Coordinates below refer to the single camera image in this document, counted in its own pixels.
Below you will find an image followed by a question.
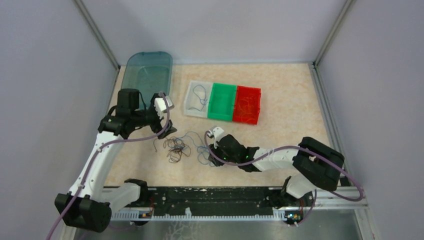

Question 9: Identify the blue cable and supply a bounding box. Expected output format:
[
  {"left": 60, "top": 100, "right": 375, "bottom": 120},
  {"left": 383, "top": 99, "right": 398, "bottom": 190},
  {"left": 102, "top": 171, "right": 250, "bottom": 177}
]
[
  {"left": 175, "top": 131, "right": 217, "bottom": 167},
  {"left": 189, "top": 84, "right": 210, "bottom": 112}
]

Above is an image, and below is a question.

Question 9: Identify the orange cable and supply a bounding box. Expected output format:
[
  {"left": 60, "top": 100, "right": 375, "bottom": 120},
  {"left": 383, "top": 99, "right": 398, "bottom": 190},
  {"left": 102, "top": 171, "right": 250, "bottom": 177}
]
[{"left": 235, "top": 95, "right": 260, "bottom": 123}]

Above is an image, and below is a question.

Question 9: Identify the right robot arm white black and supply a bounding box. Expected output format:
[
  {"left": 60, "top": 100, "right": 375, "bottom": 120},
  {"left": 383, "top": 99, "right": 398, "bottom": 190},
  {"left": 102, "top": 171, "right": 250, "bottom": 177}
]
[{"left": 204, "top": 131, "right": 345, "bottom": 206}]

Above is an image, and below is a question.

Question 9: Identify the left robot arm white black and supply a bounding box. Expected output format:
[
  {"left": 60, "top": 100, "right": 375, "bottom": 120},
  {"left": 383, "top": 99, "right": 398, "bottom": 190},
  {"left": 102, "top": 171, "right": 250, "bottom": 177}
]
[{"left": 54, "top": 88, "right": 176, "bottom": 233}]

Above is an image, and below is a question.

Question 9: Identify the green plastic bin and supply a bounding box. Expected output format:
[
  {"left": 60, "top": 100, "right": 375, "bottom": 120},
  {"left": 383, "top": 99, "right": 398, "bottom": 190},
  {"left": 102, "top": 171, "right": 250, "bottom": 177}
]
[{"left": 207, "top": 83, "right": 237, "bottom": 122}]

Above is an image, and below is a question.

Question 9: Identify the red plastic bin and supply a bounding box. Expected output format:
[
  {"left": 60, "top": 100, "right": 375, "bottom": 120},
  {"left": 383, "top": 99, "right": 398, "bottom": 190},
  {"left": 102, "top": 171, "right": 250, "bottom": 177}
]
[{"left": 232, "top": 85, "right": 262, "bottom": 125}]

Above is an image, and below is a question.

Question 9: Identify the white plastic bin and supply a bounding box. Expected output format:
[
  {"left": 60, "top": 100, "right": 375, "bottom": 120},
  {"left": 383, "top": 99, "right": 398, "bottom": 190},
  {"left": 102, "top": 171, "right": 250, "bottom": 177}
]
[{"left": 183, "top": 80, "right": 213, "bottom": 118}]

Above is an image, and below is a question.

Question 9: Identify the teal transparent plastic tray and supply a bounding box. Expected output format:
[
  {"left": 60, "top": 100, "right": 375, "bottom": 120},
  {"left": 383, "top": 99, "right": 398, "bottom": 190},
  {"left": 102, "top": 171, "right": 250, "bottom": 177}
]
[{"left": 121, "top": 51, "right": 173, "bottom": 107}]

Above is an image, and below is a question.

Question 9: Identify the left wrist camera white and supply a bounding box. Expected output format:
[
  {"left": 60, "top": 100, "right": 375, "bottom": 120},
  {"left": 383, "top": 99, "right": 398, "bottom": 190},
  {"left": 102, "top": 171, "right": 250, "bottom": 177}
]
[{"left": 153, "top": 96, "right": 175, "bottom": 118}]

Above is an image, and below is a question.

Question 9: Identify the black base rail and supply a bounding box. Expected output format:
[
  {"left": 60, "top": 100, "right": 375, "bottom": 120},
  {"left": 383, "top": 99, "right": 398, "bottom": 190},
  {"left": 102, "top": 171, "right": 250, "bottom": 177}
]
[{"left": 129, "top": 186, "right": 303, "bottom": 216}]

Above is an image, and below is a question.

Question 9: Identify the white cable duct strip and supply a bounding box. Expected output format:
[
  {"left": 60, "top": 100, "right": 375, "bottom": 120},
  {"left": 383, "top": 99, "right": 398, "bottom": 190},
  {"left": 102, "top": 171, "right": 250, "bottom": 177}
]
[{"left": 110, "top": 209, "right": 300, "bottom": 222}]

